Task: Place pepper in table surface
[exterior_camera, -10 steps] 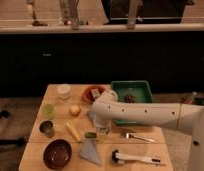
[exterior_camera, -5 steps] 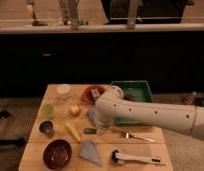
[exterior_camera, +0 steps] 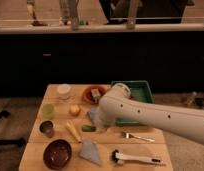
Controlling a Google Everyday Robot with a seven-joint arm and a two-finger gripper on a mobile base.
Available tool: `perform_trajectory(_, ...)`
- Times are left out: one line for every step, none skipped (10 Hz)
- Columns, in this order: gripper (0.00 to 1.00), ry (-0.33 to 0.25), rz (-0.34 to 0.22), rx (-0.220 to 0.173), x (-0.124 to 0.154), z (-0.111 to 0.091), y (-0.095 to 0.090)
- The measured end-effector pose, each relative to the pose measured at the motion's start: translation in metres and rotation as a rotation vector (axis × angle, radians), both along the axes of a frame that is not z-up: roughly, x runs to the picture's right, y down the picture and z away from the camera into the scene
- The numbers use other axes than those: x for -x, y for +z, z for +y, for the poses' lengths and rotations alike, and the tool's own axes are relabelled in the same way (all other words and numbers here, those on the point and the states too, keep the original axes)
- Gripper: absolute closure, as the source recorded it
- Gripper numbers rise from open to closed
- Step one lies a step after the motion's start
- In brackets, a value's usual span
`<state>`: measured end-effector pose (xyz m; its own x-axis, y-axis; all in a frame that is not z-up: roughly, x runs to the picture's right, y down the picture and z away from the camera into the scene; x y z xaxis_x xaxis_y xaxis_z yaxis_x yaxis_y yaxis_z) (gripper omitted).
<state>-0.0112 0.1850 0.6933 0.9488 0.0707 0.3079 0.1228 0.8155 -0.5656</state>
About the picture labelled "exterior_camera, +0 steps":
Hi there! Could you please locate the green pepper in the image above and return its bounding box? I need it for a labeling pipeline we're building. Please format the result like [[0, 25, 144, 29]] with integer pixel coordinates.
[[82, 125, 96, 132]]

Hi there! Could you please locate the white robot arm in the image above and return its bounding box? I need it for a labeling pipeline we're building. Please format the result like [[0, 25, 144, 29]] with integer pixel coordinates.
[[94, 83, 204, 145]]

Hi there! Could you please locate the blue sponge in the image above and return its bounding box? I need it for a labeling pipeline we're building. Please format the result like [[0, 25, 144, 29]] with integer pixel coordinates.
[[87, 107, 97, 123]]

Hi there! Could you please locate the grey blue cloth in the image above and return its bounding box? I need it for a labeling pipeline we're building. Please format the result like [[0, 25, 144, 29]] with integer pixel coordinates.
[[79, 139, 102, 166]]

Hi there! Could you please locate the yellow apple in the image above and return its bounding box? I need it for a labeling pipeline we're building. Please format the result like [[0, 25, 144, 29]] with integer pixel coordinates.
[[69, 104, 81, 116]]

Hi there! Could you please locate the red bowl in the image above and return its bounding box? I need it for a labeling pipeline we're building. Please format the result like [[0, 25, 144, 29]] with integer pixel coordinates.
[[82, 85, 106, 104]]

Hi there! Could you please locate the small box in bowl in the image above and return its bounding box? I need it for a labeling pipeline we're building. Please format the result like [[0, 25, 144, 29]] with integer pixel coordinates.
[[91, 89, 101, 103]]

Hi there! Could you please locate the green plastic tray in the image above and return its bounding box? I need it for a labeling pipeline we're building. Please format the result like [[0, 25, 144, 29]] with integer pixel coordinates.
[[115, 80, 153, 126]]

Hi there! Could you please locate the clear plastic cup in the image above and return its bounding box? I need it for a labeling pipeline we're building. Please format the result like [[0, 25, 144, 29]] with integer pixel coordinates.
[[57, 84, 71, 100]]

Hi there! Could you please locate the dark purple bowl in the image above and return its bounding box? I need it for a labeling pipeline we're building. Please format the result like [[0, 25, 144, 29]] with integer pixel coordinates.
[[43, 139, 72, 170]]

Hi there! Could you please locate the metal cup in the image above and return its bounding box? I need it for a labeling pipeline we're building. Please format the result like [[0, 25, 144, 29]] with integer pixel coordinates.
[[39, 121, 55, 138]]

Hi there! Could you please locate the white handled dish brush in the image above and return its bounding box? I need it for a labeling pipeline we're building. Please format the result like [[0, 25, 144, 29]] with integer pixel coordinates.
[[111, 150, 162, 165]]

